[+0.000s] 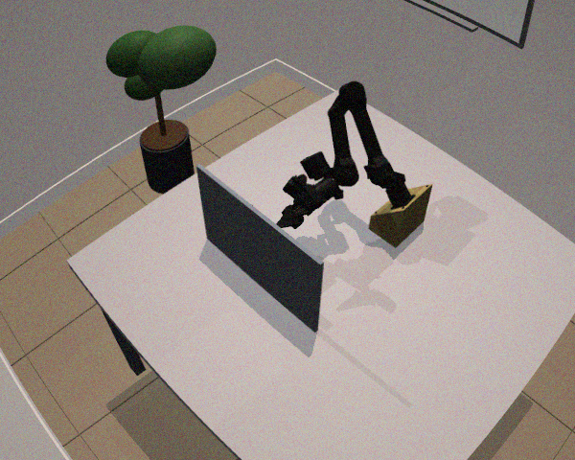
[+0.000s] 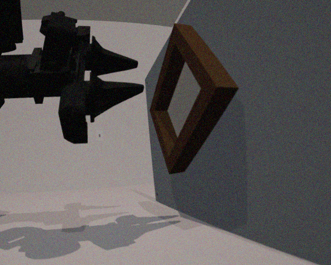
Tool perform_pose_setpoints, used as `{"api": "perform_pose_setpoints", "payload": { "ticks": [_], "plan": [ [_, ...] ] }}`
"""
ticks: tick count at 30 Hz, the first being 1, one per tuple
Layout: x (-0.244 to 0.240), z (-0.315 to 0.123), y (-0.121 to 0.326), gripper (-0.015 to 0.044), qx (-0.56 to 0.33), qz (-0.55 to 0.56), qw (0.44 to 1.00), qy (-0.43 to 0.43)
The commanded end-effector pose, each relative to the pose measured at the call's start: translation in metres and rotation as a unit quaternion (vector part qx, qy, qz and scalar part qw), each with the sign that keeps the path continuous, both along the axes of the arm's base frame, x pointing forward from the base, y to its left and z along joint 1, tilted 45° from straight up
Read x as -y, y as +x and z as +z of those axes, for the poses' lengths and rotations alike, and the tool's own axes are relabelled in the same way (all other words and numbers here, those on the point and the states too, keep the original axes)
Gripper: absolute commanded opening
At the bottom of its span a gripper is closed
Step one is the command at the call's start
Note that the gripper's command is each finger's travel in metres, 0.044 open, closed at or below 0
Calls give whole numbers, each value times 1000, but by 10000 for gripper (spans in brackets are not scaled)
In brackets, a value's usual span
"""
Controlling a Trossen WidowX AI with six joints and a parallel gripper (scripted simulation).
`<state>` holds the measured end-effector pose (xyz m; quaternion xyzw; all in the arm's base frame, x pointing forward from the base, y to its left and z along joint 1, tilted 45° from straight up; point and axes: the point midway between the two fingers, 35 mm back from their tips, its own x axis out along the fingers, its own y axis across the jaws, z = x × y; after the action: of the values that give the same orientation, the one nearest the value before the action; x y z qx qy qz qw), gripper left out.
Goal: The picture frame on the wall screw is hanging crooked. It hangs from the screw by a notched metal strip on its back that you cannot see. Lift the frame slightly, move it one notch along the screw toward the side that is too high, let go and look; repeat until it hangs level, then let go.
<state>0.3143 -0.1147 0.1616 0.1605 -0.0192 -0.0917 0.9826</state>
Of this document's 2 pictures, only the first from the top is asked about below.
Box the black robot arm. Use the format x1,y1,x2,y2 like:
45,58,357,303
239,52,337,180
283,80,415,210

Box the dark grey flat panel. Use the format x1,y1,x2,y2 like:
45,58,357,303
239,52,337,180
196,164,324,332

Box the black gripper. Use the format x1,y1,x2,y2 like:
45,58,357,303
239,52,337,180
276,183,328,229

